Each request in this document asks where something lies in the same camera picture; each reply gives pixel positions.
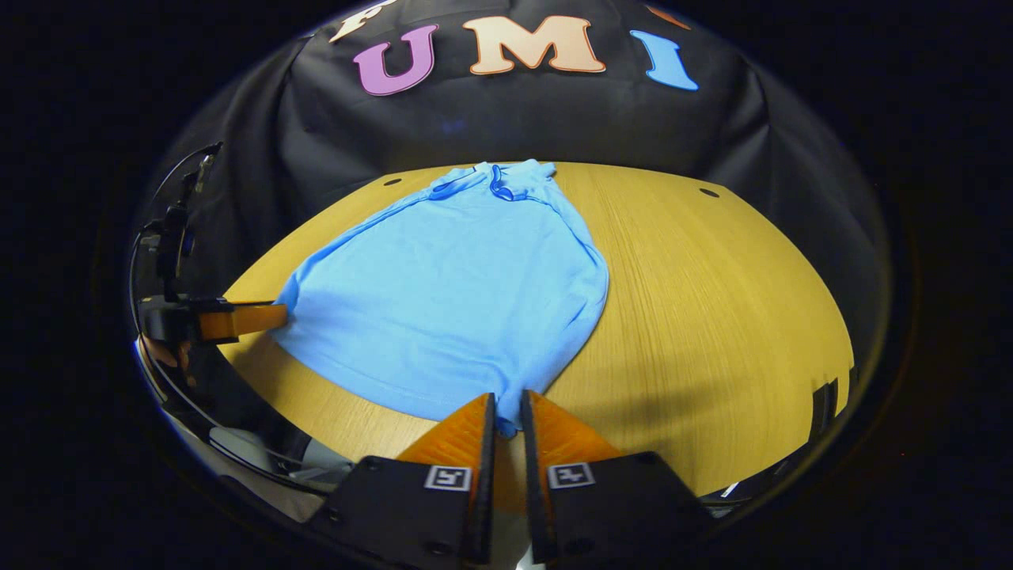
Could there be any light blue polo T-shirt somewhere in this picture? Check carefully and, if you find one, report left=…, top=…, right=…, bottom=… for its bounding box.
left=269, top=158, right=610, bottom=438

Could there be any black backdrop cloth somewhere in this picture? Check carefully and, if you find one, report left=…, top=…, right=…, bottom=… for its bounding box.
left=131, top=0, right=891, bottom=373

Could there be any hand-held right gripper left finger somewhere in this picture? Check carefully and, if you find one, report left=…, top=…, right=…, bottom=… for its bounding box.
left=305, top=392, right=498, bottom=567

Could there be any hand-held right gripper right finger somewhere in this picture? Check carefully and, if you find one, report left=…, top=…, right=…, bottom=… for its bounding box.
left=518, top=388, right=713, bottom=564

